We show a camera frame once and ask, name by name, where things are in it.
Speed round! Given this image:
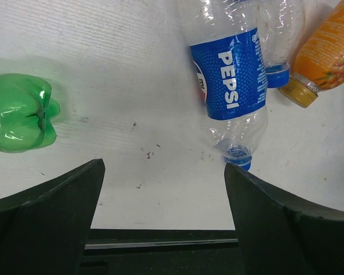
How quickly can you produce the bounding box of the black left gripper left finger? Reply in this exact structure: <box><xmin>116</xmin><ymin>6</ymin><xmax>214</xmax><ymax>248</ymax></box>
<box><xmin>0</xmin><ymin>159</ymin><xmax>105</xmax><ymax>274</ymax></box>

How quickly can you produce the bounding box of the orange juice bottle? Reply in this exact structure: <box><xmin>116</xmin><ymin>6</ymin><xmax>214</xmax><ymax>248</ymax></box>
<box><xmin>279</xmin><ymin>1</ymin><xmax>344</xmax><ymax>108</ymax></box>

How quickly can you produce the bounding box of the pepsi bottle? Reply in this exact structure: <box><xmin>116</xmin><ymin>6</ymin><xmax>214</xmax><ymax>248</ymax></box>
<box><xmin>255</xmin><ymin>0</ymin><xmax>305</xmax><ymax>88</ymax></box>
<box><xmin>178</xmin><ymin>1</ymin><xmax>268</xmax><ymax>170</ymax></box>

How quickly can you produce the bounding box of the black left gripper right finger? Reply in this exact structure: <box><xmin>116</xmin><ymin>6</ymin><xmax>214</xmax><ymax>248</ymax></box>
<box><xmin>224</xmin><ymin>163</ymin><xmax>344</xmax><ymax>274</ymax></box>

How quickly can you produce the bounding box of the green plastic bottle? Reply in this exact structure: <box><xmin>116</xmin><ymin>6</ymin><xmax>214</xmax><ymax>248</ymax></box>
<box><xmin>0</xmin><ymin>73</ymin><xmax>60</xmax><ymax>153</ymax></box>

